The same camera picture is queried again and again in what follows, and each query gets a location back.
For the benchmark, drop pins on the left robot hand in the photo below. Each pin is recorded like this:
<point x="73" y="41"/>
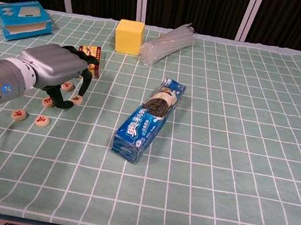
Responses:
<point x="51" y="64"/>

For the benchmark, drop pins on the round wooden chess piece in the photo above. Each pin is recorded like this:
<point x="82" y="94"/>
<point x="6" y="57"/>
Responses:
<point x="41" y="121"/>
<point x="68" y="86"/>
<point x="46" y="102"/>
<point x="19" y="114"/>
<point x="77" y="101"/>

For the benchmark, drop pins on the red yellow card box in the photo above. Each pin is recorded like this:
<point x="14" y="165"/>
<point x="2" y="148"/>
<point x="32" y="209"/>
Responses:
<point x="91" y="49"/>

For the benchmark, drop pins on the blue kitchen scale box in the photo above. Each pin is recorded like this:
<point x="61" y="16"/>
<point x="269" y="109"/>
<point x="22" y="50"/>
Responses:
<point x="22" y="14"/>

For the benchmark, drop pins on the yellow sponge block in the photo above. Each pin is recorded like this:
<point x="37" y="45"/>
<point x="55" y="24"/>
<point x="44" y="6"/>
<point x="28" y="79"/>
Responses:
<point x="129" y="38"/>

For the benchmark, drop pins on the blue Oreo cookie pack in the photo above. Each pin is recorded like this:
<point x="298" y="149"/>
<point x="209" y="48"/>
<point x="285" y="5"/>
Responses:
<point x="149" y="121"/>

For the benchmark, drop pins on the clear glue stick bundle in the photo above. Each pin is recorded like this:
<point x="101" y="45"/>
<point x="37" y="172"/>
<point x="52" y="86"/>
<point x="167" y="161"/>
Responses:
<point x="167" y="44"/>

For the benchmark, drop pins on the green checked tablecloth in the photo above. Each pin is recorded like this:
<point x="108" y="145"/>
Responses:
<point x="218" y="158"/>

